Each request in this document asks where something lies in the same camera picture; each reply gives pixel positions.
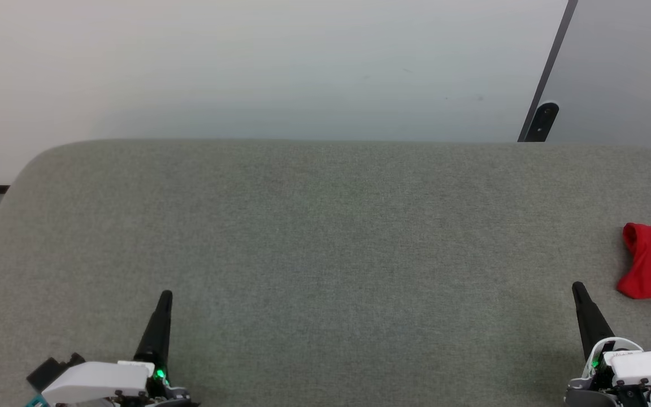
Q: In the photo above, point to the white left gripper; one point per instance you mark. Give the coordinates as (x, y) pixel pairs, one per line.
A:
(94, 381)

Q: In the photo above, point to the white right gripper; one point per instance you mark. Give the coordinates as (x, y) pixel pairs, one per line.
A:
(642, 370)

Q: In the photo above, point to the grey door panel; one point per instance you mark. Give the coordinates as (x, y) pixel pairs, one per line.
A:
(625, 68)

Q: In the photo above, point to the black door edge strip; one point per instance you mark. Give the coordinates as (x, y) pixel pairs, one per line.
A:
(554, 56)

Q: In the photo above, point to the black wall bracket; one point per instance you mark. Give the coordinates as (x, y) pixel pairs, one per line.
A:
(543, 121)

